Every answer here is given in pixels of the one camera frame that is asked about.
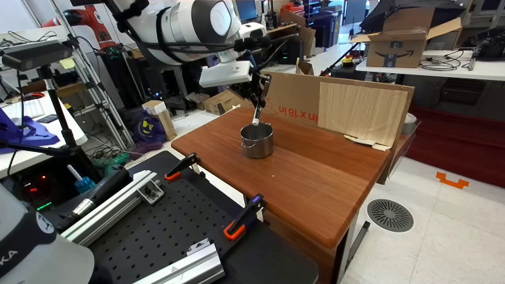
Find blue handled screwdriver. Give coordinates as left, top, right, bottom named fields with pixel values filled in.
left=66, top=163, right=98, bottom=196

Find black and white marker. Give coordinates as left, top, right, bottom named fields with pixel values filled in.
left=251, top=105, right=264, bottom=128

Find pale corrugated cardboard panel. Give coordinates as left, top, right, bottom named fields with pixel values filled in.
left=317, top=79, right=412, bottom=149

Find white work table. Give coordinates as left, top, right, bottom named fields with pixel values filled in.
left=354, top=50, right=505, bottom=84

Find purple cloth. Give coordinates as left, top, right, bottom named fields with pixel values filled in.
left=0, top=108, right=62, bottom=155

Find black cylindrical tool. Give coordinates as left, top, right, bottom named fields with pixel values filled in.
left=52, top=168, right=133, bottom=228

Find white desk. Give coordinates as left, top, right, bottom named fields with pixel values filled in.
left=0, top=92, right=88, bottom=180

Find aluminium ladder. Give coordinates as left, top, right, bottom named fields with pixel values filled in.
left=49, top=0, right=136, bottom=154

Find small tan cardboard box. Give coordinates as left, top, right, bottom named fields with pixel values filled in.
left=140, top=100, right=178, bottom=143

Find black camera tripod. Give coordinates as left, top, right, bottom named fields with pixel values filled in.
left=14, top=65, right=107, bottom=179

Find black stereo camera bar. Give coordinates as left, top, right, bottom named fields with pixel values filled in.
left=0, top=40, right=76, bottom=73

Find orange black bar clamp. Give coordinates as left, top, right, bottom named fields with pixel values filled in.
left=223, top=195, right=265, bottom=244
left=163, top=154, right=202, bottom=184

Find brown cardboard backdrop sheet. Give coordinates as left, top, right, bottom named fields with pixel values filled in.
left=262, top=70, right=417, bottom=152

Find flat brown cardboard box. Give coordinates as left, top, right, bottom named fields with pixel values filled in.
left=202, top=89, right=241, bottom=117

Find small steel pot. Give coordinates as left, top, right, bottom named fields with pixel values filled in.
left=238, top=122, right=276, bottom=162

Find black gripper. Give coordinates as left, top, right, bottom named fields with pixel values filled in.
left=234, top=32, right=273, bottom=116

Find red floor mat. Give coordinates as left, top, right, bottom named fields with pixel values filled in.
left=404, top=105, right=505, bottom=190

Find brown wooden table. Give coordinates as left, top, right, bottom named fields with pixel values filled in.
left=170, top=108, right=420, bottom=284

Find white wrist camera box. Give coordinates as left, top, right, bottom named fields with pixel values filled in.
left=197, top=61, right=256, bottom=91

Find coiled cables on table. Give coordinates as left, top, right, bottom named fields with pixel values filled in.
left=420, top=50, right=478, bottom=73

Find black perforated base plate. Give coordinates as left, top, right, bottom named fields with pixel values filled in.
left=88, top=149, right=320, bottom=284

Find red machine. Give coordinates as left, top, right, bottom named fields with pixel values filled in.
left=44, top=5, right=115, bottom=48

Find black control box with lights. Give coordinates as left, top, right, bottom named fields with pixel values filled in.
left=0, top=168, right=69, bottom=214

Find purple patterned bag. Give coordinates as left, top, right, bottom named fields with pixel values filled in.
left=125, top=108, right=167, bottom=150

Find round metal floor drain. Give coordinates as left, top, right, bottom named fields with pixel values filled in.
left=366, top=198, right=415, bottom=234

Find aluminium extrusion rail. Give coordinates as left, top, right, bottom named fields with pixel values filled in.
left=62, top=169, right=166, bottom=248
left=133, top=239, right=227, bottom=284

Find open Amazon cardboard box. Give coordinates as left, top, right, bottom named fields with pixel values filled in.
left=350, top=7, right=464, bottom=70

